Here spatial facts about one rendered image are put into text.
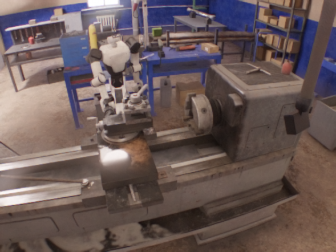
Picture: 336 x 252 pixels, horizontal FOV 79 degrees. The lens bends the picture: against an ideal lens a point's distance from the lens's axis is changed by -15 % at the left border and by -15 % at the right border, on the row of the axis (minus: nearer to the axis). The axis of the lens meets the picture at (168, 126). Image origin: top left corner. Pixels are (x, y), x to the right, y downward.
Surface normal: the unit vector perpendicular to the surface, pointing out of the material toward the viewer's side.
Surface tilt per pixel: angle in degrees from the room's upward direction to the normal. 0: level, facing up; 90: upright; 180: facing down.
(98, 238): 0
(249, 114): 90
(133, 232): 0
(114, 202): 0
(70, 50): 90
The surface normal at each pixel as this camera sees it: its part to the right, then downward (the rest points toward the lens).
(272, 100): 0.29, 0.55
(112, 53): 0.40, -0.03
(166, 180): 0.00, -0.82
